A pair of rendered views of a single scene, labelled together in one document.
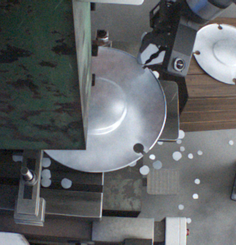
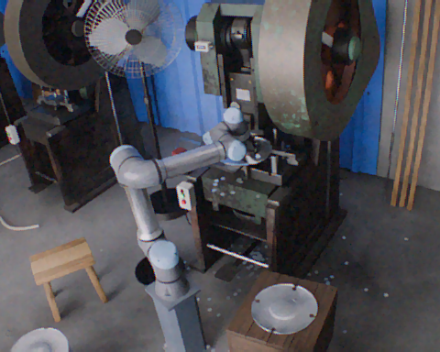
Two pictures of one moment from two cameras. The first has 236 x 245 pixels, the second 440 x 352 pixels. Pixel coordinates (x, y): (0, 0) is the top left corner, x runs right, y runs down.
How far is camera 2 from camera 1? 2.21 m
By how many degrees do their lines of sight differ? 75
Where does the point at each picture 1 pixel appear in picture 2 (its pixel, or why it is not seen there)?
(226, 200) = not seen: hidden behind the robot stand
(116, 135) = not seen: hidden behind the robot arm
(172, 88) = (234, 168)
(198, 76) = (274, 280)
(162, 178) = (229, 271)
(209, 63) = (280, 291)
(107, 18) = (396, 314)
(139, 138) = not seen: hidden behind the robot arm
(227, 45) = (290, 310)
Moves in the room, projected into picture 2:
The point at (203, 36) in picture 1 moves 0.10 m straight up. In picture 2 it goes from (307, 299) to (307, 283)
